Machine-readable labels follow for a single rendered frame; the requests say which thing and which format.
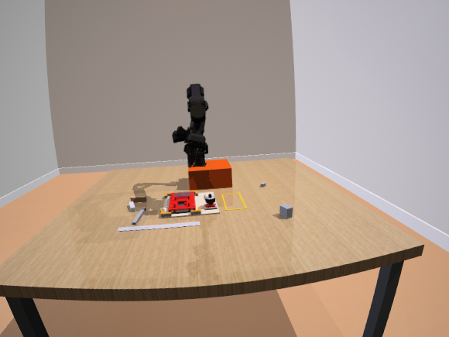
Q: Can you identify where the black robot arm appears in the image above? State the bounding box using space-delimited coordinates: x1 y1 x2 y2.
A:
172 84 208 167

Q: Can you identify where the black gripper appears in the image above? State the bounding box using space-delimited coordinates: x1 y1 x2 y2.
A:
183 125 206 168

